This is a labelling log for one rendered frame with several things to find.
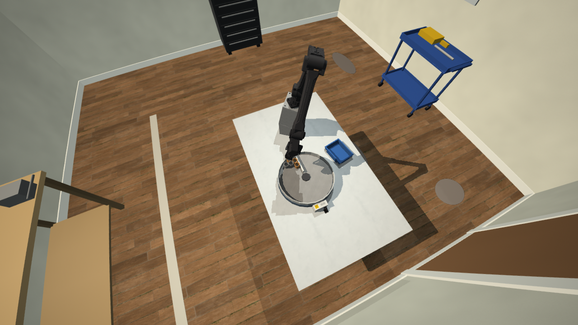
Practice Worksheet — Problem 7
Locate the blue crate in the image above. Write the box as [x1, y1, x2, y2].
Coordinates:
[324, 138, 353, 166]

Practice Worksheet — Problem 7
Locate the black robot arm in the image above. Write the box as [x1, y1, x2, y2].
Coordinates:
[285, 45, 327, 160]

